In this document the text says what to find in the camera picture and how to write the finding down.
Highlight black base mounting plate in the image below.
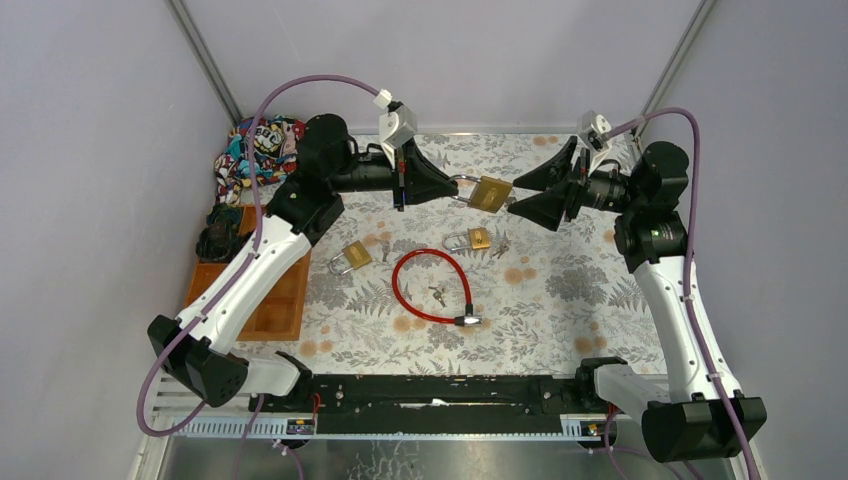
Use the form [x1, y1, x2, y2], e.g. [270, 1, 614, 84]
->
[248, 374, 611, 436]

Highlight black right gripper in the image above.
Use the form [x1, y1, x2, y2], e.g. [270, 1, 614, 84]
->
[507, 136, 642, 232]

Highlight colourful comic print cloth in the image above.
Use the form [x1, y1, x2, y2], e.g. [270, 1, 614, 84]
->
[213, 115, 306, 205]

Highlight aluminium frame rail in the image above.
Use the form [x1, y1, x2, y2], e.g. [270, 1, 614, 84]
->
[165, 0, 243, 126]

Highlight floral patterned table mat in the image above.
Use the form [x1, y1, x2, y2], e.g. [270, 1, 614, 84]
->
[188, 132, 696, 377]

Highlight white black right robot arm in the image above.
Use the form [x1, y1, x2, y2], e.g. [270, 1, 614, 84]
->
[508, 138, 767, 463]

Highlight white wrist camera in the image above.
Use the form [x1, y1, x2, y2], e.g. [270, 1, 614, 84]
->
[577, 110, 612, 174]
[373, 89, 417, 169]

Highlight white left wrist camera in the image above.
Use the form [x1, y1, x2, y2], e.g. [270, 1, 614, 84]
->
[373, 89, 417, 169]

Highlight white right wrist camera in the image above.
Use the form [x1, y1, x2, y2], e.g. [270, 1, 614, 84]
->
[577, 110, 612, 174]

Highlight red cable lock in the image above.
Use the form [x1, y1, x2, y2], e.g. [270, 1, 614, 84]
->
[390, 248, 482, 329]

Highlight silver keys of cable lock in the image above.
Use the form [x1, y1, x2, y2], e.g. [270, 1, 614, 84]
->
[428, 286, 446, 308]

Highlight brass padlock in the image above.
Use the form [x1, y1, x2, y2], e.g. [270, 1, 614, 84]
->
[328, 240, 373, 275]
[450, 174, 513, 213]
[442, 227, 492, 253]

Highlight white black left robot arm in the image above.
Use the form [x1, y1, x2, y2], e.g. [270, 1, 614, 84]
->
[147, 113, 460, 411]

